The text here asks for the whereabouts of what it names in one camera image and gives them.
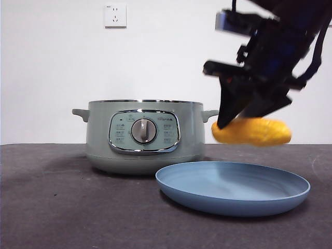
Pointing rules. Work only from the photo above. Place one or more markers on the white wall socket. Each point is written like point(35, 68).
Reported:
point(115, 16)

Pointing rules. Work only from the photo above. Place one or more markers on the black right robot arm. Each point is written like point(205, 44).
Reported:
point(298, 13)

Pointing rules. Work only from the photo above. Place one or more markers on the pale green electric steamer pot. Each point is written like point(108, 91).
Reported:
point(98, 145)

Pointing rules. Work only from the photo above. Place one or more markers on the blue round plate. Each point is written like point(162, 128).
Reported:
point(233, 192)

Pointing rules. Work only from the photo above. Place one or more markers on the pale grey camera box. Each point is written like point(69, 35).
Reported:
point(225, 22)

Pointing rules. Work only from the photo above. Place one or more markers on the yellow corn cob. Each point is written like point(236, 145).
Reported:
point(259, 132)

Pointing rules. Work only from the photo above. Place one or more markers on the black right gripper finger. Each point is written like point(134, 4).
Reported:
point(269, 99)
point(230, 101)

